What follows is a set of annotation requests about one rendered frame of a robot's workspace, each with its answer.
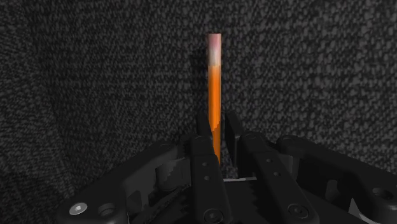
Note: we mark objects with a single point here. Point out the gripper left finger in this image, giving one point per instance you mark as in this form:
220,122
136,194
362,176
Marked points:
206,173

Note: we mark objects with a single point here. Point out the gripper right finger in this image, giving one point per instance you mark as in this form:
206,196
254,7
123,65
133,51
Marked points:
270,167

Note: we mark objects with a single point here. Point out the orange pencil with pink eraser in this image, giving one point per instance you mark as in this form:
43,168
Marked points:
214,93

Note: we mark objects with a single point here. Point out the dark grey fabric sofa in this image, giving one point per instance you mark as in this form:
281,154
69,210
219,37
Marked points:
93,77

